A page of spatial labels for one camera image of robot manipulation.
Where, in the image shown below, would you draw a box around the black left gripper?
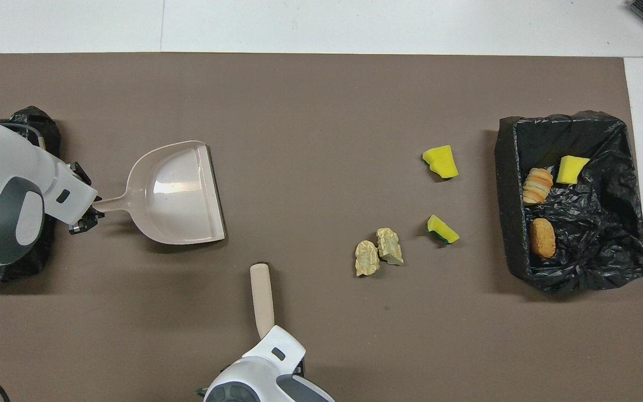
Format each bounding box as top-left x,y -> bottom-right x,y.
69,161 -> 105,235

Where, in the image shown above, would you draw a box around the beige hand brush black bristles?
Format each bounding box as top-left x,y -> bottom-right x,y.
249,263 -> 275,339

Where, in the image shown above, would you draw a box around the beige plastic dustpan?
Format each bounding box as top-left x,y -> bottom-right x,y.
93,140 -> 227,245

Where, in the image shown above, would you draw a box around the tan rock piece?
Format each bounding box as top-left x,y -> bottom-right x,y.
376,227 -> 404,265
354,240 -> 381,277

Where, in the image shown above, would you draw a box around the yellow green sponge wedge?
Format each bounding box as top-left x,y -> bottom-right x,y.
426,214 -> 460,246
556,155 -> 591,185

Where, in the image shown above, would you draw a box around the large yellow sponge chunk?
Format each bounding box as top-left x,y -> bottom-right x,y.
422,145 -> 460,180

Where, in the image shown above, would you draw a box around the brown oval bread roll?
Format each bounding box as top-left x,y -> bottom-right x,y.
529,218 -> 556,259

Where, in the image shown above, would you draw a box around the striped orange bread piece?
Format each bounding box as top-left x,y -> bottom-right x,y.
522,167 -> 554,205

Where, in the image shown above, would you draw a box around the black bag lined bin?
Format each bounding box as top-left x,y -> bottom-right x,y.
0,106 -> 61,284
495,111 -> 643,294

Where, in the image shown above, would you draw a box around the brown table mat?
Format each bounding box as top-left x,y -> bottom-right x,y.
0,53 -> 643,402

